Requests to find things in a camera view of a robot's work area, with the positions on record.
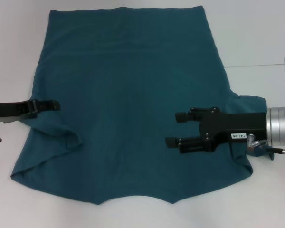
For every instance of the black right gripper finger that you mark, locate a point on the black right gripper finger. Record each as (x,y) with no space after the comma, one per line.
(181,117)
(192,145)

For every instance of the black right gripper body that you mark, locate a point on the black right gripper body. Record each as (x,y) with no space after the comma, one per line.
(237,124)

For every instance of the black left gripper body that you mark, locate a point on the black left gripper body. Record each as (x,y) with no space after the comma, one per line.
(9,110)

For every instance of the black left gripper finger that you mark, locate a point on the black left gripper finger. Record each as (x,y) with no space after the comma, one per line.
(47,105)

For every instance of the teal blue shirt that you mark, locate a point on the teal blue shirt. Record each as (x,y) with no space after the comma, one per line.
(123,95)

